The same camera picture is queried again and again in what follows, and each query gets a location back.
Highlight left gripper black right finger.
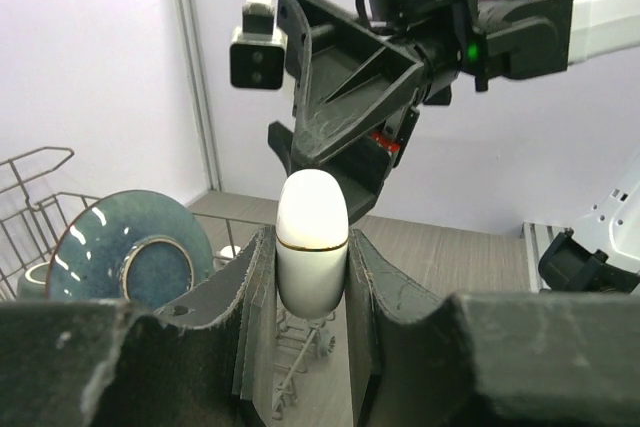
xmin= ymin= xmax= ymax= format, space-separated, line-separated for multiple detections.
xmin=346 ymin=229 xmax=639 ymax=426

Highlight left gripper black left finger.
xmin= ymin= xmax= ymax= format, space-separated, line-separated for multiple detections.
xmin=1 ymin=227 xmax=276 ymax=426

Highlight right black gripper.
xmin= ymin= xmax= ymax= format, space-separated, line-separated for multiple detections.
xmin=267 ymin=0 xmax=463 ymax=225

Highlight white earbud charging case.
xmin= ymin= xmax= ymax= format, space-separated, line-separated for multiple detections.
xmin=276 ymin=169 xmax=349 ymax=320

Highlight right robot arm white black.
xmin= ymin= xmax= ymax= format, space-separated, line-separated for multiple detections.
xmin=268 ymin=0 xmax=639 ymax=220

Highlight large blue ceramic plate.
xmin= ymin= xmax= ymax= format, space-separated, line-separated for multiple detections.
xmin=46 ymin=190 xmax=214 ymax=309

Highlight white rimmed cup behind plate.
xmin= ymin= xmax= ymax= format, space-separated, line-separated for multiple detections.
xmin=17 ymin=263 xmax=49 ymax=300

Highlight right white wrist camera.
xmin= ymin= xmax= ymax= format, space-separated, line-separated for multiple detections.
xmin=229 ymin=0 xmax=288 ymax=91

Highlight grey wire dish rack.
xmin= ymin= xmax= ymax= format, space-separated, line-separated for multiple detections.
xmin=1 ymin=146 xmax=335 ymax=421

